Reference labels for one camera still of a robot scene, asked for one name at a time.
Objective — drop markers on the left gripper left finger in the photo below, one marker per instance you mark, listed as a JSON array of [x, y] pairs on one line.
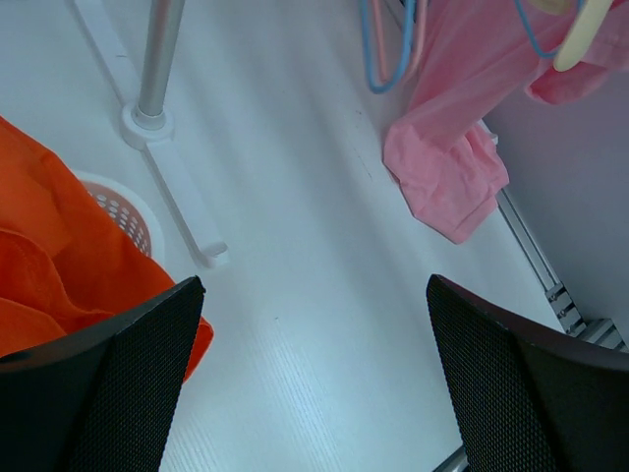
[[104, 397]]

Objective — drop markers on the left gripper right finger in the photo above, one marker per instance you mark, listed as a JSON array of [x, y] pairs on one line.
[[540, 393]]

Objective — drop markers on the orange t shirt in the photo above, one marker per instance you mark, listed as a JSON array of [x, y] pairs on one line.
[[65, 264]]

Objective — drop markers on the blue hanger holding orange shirt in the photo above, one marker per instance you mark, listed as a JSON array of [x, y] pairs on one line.
[[546, 22]]

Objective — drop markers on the pink t shirt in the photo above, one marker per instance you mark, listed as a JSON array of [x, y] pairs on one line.
[[476, 53]]

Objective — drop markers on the beige wooden hanger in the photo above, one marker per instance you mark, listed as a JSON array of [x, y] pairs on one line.
[[590, 15]]

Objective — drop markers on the white plastic laundry basket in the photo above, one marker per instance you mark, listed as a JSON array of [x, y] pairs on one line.
[[129, 211]]

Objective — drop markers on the metal clothes rack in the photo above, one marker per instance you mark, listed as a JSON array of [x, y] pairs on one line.
[[147, 125]]

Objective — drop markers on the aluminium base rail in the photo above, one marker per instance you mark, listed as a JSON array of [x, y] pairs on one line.
[[565, 295]]

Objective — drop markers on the pink wire hanger on rack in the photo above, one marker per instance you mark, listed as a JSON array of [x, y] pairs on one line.
[[416, 45]]

